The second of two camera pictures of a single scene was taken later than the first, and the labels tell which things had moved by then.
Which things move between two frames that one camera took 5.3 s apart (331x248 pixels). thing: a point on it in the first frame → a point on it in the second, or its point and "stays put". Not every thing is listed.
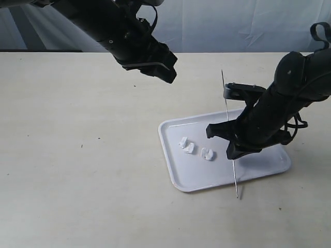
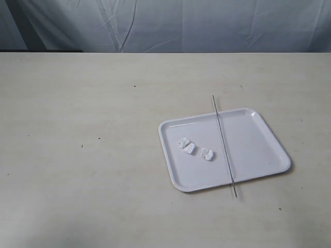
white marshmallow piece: x=190 y=148 stays put
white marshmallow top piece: x=206 y=153 stays put
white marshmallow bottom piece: x=183 y=142 stays put
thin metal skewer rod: x=227 y=120 → x=226 y=153
